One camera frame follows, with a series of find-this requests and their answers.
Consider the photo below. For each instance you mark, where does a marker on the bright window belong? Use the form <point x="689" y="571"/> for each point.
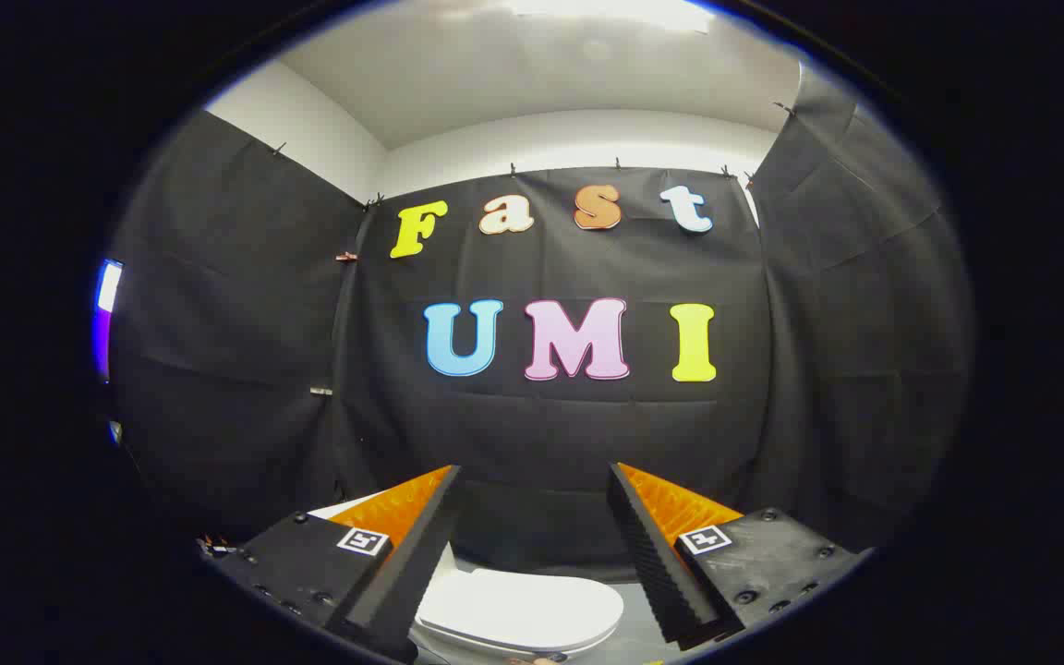
<point x="107" y="305"/>

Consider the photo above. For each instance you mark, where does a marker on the ceiling light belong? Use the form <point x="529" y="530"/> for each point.
<point x="624" y="11"/>

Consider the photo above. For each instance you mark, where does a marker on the black backdrop cloth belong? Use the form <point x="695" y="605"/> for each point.
<point x="541" y="434"/>

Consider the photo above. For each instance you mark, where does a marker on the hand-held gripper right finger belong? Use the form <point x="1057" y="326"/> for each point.
<point x="652" y="554"/>

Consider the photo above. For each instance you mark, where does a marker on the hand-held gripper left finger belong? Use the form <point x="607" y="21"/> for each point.
<point x="421" y="554"/>

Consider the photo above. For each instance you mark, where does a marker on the small white object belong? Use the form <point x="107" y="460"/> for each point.
<point x="114" y="430"/>

